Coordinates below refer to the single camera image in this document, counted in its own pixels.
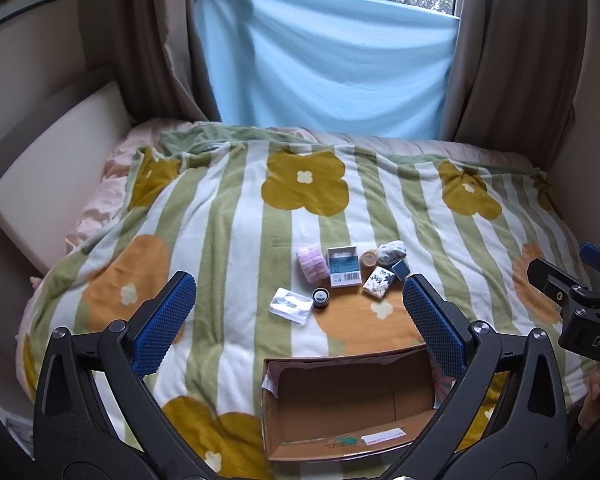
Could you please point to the brown cardboard box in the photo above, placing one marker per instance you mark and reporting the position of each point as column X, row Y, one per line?
column 345, row 400

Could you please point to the white patterned baby sock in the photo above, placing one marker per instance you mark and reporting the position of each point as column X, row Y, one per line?
column 392, row 251

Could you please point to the brown curtain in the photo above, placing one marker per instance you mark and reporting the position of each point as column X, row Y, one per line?
column 515, row 50
column 145, row 35

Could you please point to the small round wooden jar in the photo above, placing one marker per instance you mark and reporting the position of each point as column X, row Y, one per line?
column 368, row 259

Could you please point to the green striped floral blanket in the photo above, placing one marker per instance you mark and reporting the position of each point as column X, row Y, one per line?
column 230, row 220

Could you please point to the light blue hanging cloth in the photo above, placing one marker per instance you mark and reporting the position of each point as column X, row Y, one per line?
column 325, row 60

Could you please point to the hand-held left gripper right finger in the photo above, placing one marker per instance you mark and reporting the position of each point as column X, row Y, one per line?
column 432, row 320

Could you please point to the white cushion pad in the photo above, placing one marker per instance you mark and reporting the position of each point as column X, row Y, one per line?
column 50, row 170

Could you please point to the pink fluffy hair roll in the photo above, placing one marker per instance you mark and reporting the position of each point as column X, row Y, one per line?
column 312, row 262

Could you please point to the blue and white carton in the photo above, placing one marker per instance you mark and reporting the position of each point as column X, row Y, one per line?
column 344, row 265

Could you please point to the floral patterned small box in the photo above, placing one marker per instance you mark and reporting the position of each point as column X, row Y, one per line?
column 379, row 282

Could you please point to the clear plastic packet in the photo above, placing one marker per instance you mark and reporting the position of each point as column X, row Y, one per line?
column 291, row 305

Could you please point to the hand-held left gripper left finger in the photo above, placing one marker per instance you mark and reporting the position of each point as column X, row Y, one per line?
column 165, row 325

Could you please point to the small black round jar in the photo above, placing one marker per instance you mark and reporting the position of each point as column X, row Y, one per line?
column 321, row 298

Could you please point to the small blue box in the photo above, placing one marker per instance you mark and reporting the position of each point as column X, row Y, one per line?
column 401, row 270

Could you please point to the person's right hand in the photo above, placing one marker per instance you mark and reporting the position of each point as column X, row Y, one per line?
column 591, row 400

